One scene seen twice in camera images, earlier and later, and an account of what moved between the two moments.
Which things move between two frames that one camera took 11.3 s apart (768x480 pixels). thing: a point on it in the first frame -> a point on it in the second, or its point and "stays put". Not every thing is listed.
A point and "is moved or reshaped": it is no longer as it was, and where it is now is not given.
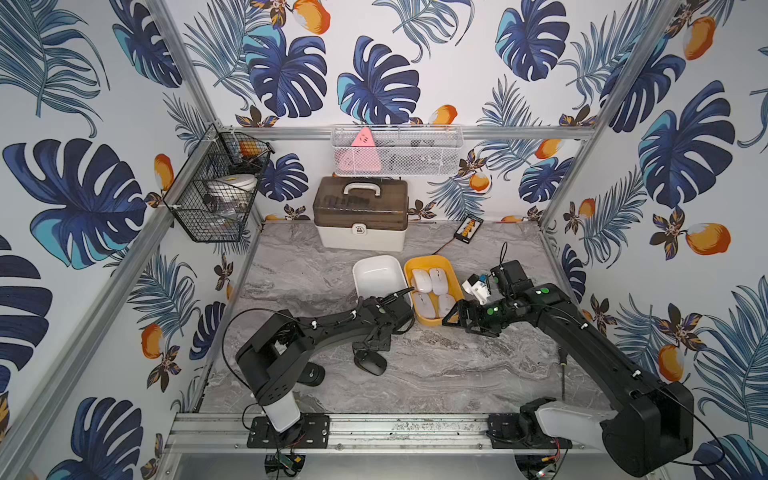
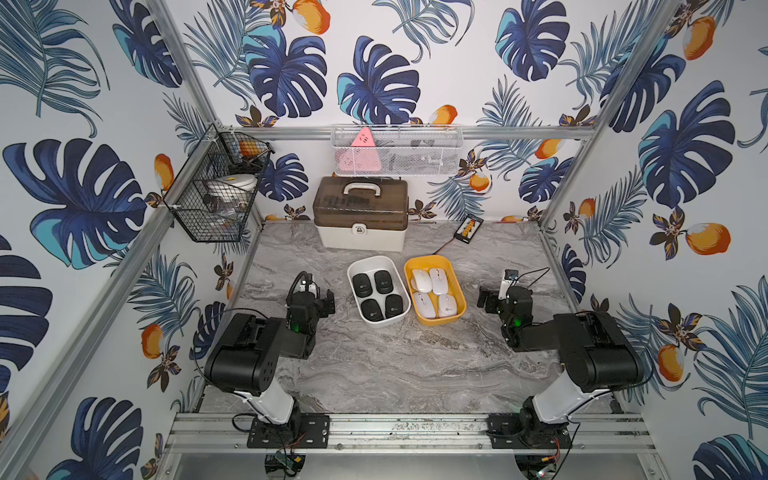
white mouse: x=445 y=303 stays put
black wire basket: x=211 y=195 stays put
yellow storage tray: x=431 y=262 is moved or reshaped
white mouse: x=424 y=305 stays put
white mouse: x=422 y=280 stays put
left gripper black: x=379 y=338 -> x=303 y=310
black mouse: x=312 y=374 -> x=362 y=285
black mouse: x=372 y=362 is moved or reshaped
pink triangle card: x=362 y=156 stays put
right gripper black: x=473 y=307 -> x=491 y=300
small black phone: x=468 y=229 stays put
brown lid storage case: x=361 y=213 stays put
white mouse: x=439 y=281 stays put
